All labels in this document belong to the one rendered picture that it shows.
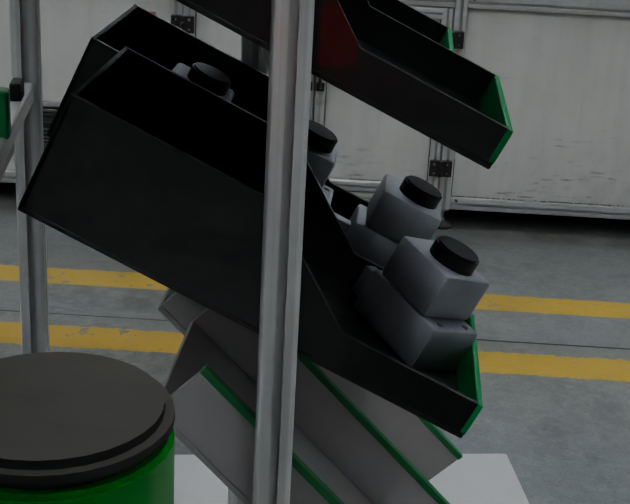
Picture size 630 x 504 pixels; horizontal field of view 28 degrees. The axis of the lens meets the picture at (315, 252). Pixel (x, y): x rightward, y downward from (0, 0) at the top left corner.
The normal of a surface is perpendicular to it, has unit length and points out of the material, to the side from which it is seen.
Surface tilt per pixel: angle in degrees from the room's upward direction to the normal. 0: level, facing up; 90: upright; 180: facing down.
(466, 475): 0
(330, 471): 45
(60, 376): 0
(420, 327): 72
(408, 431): 90
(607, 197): 90
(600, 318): 0
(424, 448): 90
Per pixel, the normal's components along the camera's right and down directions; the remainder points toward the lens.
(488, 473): 0.05, -0.93
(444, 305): 0.55, 0.57
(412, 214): -0.08, 0.35
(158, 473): 0.92, 0.18
